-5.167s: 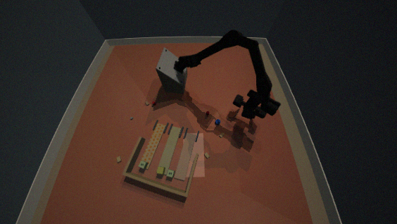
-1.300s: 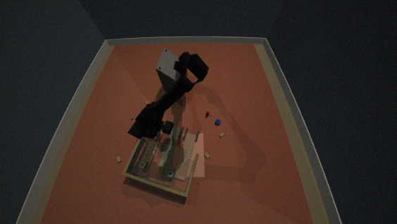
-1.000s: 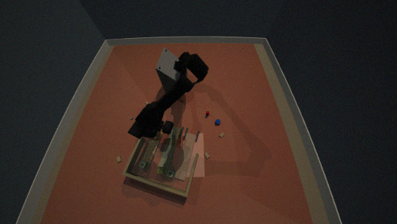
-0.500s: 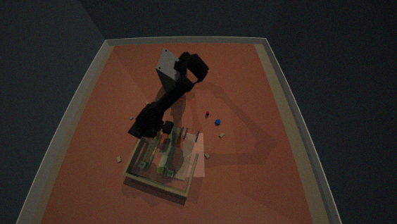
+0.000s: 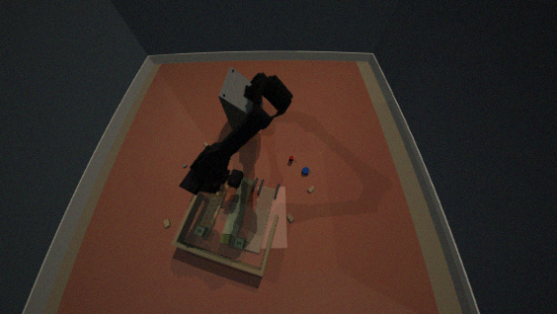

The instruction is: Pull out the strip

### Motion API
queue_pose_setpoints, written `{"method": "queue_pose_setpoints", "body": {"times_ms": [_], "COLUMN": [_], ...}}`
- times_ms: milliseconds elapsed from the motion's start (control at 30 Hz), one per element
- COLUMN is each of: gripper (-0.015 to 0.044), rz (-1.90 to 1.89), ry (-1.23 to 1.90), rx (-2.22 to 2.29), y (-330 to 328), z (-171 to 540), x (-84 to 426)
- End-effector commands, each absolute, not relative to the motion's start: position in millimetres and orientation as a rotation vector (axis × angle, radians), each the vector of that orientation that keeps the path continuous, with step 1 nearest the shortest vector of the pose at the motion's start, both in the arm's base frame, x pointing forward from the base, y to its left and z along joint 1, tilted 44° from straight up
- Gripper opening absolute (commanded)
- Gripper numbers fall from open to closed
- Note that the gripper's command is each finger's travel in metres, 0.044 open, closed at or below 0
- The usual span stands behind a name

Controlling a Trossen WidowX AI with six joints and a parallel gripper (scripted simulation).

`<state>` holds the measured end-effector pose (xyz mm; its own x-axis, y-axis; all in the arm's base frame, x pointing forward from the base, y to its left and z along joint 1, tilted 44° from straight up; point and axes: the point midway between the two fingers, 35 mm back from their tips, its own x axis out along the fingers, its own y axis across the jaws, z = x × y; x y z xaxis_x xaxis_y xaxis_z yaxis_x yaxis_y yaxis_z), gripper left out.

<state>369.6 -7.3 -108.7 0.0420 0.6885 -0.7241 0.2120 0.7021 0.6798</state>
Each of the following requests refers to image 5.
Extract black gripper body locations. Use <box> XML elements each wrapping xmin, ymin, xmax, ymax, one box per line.
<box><xmin>221</xmin><ymin>169</ymin><xmax>244</xmax><ymax>189</ymax></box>

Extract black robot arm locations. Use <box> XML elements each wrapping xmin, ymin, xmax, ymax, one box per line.
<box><xmin>179</xmin><ymin>72</ymin><xmax>293</xmax><ymax>196</ymax></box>

